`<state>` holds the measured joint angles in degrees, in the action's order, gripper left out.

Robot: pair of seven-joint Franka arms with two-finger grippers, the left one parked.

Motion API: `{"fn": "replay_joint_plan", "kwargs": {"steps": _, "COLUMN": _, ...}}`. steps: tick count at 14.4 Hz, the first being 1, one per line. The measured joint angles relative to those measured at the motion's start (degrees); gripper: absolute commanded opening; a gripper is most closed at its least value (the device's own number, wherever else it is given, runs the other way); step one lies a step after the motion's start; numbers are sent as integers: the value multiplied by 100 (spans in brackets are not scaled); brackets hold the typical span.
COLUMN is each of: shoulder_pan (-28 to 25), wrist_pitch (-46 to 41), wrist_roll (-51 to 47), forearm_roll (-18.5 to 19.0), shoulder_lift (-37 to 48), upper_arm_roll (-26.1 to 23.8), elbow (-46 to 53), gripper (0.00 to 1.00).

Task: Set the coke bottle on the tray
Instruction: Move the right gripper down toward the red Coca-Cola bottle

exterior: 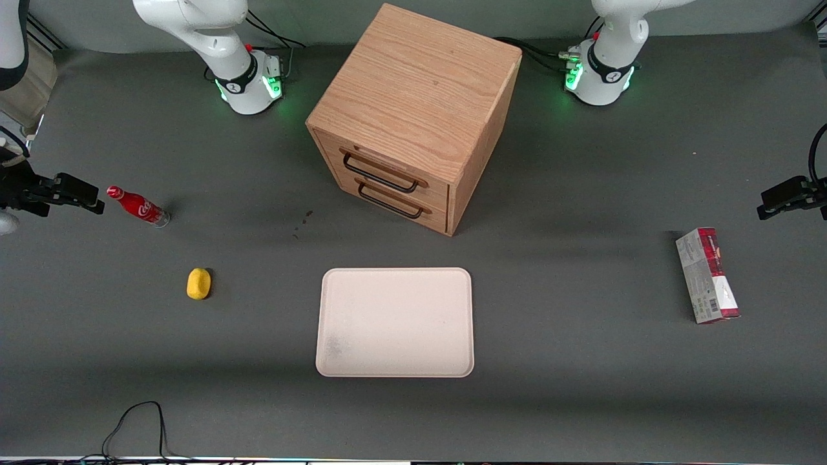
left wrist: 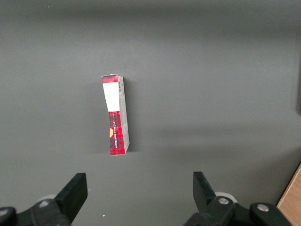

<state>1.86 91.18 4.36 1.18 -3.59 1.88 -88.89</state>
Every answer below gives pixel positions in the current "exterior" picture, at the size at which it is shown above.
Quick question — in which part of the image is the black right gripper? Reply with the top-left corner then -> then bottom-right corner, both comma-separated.
0,161 -> 106,218

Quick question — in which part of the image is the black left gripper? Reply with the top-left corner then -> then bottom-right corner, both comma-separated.
757,175 -> 827,222

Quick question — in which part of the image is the red coke bottle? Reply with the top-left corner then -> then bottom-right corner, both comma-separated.
107,185 -> 171,229

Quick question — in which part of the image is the pale pink plastic tray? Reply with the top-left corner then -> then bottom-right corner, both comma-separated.
315,267 -> 475,378

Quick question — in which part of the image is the beige board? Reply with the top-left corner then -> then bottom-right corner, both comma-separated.
0,39 -> 58,131

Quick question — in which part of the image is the red plaid cardboard box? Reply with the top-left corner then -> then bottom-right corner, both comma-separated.
675,227 -> 741,324

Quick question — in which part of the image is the yellow lemon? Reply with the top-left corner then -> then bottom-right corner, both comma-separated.
187,268 -> 213,301

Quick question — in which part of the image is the wooden drawer front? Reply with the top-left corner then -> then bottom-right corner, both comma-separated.
314,129 -> 451,209
325,167 -> 450,234

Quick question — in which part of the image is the wooden drawer cabinet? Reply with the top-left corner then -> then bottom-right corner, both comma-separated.
306,3 -> 523,237

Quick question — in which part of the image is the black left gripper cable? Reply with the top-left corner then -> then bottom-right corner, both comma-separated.
808,123 -> 827,189

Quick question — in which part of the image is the black aluminium rail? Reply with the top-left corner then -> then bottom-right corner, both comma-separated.
25,12 -> 67,52

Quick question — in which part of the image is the black right arm base cable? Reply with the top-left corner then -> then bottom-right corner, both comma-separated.
246,9 -> 306,50

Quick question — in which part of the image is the black arm base cable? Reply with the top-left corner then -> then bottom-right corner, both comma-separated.
246,9 -> 306,50
494,36 -> 582,73

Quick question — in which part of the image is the thin black looped cable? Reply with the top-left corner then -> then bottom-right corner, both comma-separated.
81,401 -> 194,465

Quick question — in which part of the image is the black left arm base cable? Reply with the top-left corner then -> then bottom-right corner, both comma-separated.
494,36 -> 582,73

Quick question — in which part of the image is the black metal drawer handle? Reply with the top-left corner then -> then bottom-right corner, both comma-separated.
357,181 -> 426,220
340,150 -> 421,194

